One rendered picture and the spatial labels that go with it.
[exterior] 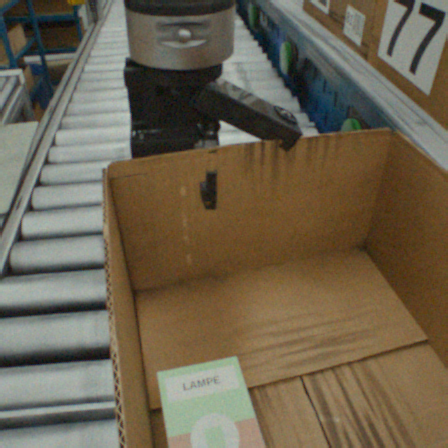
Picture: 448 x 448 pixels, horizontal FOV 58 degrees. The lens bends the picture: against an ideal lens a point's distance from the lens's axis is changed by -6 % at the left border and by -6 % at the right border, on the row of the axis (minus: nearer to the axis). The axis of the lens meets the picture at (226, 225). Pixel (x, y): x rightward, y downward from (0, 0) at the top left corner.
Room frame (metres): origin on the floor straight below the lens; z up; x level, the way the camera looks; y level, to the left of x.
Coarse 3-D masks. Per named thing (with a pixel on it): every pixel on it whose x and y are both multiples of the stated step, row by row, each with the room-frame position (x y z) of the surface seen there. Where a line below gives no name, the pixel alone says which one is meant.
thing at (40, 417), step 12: (36, 408) 0.18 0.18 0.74; (48, 408) 0.18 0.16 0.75; (60, 408) 0.18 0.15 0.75; (72, 408) 0.18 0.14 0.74; (84, 408) 0.18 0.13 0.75; (96, 408) 0.18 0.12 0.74; (108, 408) 0.18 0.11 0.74; (0, 420) 0.17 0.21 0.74; (12, 420) 0.17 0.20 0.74; (24, 420) 0.17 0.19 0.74; (36, 420) 0.17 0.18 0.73; (48, 420) 0.17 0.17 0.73; (60, 420) 0.17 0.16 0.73; (72, 420) 0.17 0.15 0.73; (84, 420) 0.18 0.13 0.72; (96, 420) 0.18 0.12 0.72
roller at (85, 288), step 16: (64, 272) 0.35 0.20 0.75; (80, 272) 0.35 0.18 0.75; (96, 272) 0.35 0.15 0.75; (0, 288) 0.32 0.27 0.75; (16, 288) 0.32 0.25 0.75; (32, 288) 0.32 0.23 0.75; (48, 288) 0.32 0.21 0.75; (64, 288) 0.32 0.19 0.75; (80, 288) 0.32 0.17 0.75; (96, 288) 0.32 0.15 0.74; (0, 304) 0.30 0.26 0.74; (16, 304) 0.30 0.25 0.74; (32, 304) 0.31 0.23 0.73; (48, 304) 0.31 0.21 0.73; (64, 304) 0.31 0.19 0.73; (80, 304) 0.31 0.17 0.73; (96, 304) 0.31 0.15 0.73
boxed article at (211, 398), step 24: (216, 360) 0.20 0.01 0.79; (168, 384) 0.18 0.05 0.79; (192, 384) 0.18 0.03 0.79; (216, 384) 0.18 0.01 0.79; (240, 384) 0.18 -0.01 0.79; (168, 408) 0.16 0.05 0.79; (192, 408) 0.16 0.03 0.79; (216, 408) 0.16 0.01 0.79; (240, 408) 0.16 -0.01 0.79; (168, 432) 0.14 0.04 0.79; (192, 432) 0.14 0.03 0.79; (216, 432) 0.14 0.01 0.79; (240, 432) 0.14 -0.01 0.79
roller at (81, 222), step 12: (24, 216) 0.45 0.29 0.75; (36, 216) 0.45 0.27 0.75; (48, 216) 0.45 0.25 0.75; (60, 216) 0.45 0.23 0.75; (72, 216) 0.45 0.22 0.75; (84, 216) 0.45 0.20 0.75; (96, 216) 0.46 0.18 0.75; (24, 228) 0.44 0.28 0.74; (36, 228) 0.44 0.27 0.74; (48, 228) 0.44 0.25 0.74; (60, 228) 0.44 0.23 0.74; (72, 228) 0.44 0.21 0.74; (84, 228) 0.44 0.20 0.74; (96, 228) 0.44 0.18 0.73
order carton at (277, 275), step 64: (384, 128) 0.38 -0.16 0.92; (128, 192) 0.31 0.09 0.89; (192, 192) 0.33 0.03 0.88; (256, 192) 0.35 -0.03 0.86; (320, 192) 0.36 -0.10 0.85; (384, 192) 0.37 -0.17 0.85; (128, 256) 0.31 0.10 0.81; (192, 256) 0.33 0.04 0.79; (256, 256) 0.35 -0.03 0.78; (320, 256) 0.36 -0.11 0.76; (384, 256) 0.34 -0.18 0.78; (128, 320) 0.21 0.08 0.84; (192, 320) 0.27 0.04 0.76; (256, 320) 0.27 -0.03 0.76; (320, 320) 0.27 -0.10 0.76; (384, 320) 0.27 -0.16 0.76; (128, 384) 0.12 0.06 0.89; (256, 384) 0.20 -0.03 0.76; (320, 384) 0.20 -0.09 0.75; (384, 384) 0.20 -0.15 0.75
